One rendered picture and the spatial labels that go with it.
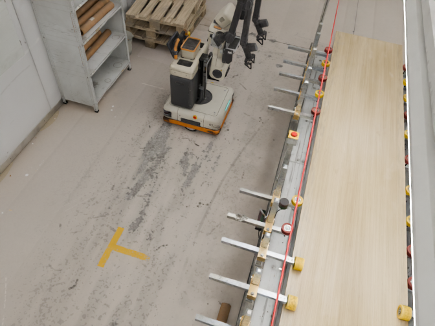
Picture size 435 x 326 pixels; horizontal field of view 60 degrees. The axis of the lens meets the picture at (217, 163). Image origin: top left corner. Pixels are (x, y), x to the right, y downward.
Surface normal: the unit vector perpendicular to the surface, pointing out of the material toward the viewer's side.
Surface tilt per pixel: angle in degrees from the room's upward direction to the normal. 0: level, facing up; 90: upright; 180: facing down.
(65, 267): 0
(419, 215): 60
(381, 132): 0
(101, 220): 0
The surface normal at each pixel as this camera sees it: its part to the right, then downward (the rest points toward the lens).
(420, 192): -0.80, -0.55
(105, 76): 0.07, -0.64
